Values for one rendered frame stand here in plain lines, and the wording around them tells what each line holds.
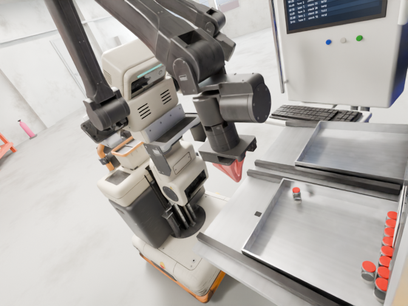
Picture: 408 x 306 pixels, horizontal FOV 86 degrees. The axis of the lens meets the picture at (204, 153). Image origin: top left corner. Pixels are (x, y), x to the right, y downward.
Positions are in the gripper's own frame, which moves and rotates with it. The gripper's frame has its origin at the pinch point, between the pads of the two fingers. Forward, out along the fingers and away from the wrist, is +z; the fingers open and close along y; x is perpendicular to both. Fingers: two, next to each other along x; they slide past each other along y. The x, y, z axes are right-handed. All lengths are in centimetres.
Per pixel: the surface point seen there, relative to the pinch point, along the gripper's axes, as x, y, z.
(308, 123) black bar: 53, -5, 19
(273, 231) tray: 2.6, 3.0, 20.4
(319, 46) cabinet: 89, -10, 0
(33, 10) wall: 282, -853, -218
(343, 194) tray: 18.9, 15.2, 18.7
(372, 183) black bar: 25.6, 20.1, 19.5
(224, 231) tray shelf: -3.0, -8.9, 20.2
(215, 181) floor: 81, -110, 106
